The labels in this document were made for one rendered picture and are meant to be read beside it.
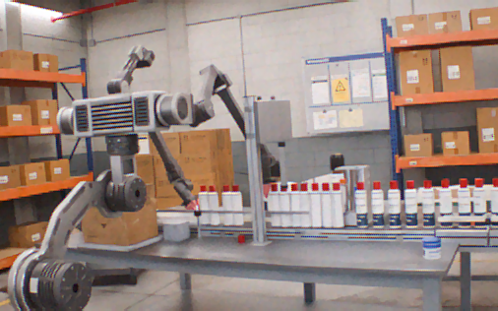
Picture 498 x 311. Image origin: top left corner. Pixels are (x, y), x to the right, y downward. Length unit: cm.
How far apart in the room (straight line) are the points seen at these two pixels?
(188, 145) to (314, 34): 232
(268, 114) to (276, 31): 491
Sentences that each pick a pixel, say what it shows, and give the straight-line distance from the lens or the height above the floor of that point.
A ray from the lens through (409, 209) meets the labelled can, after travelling 226.
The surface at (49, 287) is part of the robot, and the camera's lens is 173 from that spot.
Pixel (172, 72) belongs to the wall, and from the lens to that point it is 771.
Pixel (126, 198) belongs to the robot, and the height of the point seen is 112.
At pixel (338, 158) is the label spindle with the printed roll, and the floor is 115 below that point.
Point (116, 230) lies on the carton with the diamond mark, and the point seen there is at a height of 92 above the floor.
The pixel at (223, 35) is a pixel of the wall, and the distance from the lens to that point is 745.
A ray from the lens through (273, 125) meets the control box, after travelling 232.
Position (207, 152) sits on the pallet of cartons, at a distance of 588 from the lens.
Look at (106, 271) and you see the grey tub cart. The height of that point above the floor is 16.
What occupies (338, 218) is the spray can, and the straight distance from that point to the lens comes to 236.
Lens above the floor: 135
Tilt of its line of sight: 3 degrees down
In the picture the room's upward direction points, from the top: 4 degrees counter-clockwise
